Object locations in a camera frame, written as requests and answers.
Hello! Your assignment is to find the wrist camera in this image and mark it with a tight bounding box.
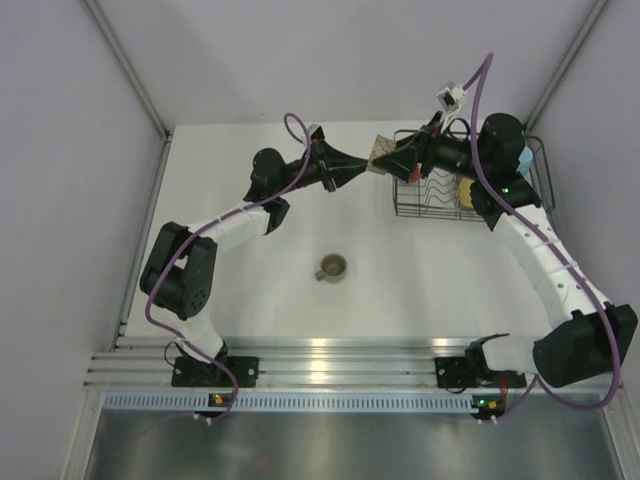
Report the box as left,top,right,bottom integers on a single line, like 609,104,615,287
436,83,467,114
308,124,325,143

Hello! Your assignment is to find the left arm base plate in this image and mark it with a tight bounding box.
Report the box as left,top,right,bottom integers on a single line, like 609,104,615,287
171,356,260,388

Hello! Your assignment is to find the light blue ceramic mug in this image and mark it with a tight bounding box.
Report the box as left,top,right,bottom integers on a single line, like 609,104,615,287
517,146,534,175

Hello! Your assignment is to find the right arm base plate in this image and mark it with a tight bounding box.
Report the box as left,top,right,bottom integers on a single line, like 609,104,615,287
434,357,527,392

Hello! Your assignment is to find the small orange cup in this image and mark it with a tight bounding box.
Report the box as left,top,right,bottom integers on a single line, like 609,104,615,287
409,164,421,184

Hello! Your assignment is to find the fluted beige small cup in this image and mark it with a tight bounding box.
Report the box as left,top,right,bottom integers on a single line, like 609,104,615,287
366,134,396,176

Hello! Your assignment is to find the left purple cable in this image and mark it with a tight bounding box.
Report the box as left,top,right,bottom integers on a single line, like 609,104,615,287
144,113,321,421

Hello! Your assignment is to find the aluminium mounting rail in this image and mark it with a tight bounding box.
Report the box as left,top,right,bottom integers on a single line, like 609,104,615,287
83,336,470,392

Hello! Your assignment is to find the perforated cable duct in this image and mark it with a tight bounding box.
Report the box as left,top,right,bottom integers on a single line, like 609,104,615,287
103,392,487,414

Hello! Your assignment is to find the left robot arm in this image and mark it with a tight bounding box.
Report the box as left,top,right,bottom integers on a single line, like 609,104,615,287
139,140,368,386

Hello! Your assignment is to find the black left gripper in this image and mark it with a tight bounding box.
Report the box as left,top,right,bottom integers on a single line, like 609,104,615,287
275,139,370,196

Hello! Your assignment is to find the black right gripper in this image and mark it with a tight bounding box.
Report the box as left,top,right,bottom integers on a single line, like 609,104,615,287
371,112,488,185

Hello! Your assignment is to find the yellow ceramic mug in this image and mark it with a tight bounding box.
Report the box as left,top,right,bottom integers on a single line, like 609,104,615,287
457,177,475,209

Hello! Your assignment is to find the grey wire dish rack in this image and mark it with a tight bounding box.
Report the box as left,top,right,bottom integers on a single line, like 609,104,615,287
392,135,556,222

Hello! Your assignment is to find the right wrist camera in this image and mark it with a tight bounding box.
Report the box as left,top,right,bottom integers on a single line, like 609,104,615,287
436,83,467,114

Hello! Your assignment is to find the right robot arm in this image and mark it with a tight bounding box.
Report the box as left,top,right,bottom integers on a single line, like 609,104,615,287
370,113,638,388

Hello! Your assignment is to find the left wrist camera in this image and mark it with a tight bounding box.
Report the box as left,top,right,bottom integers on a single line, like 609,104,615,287
308,124,325,143

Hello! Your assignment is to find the grey-brown stoneware cup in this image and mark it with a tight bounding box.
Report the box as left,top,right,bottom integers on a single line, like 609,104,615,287
315,253,348,283

